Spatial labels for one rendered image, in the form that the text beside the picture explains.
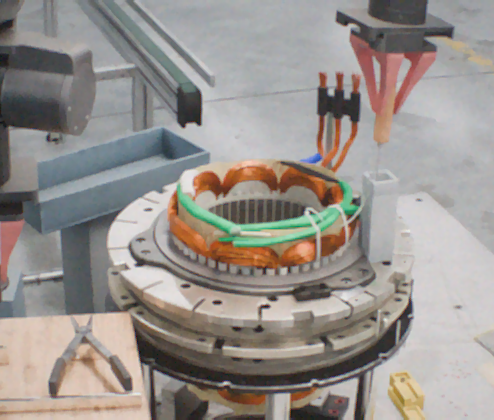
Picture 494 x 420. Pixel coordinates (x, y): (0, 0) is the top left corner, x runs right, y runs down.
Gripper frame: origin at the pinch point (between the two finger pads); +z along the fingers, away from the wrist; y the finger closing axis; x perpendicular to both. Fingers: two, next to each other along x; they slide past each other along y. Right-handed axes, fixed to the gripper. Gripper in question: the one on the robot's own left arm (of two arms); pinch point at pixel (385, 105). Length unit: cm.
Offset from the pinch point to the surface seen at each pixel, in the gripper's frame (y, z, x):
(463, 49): 271, 100, 308
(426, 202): 56, 43, 59
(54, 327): -30.9, 22.5, 5.8
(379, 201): -0.1, 9.6, -1.3
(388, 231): 1.5, 13.0, -1.5
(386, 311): 0.4, 20.2, -4.9
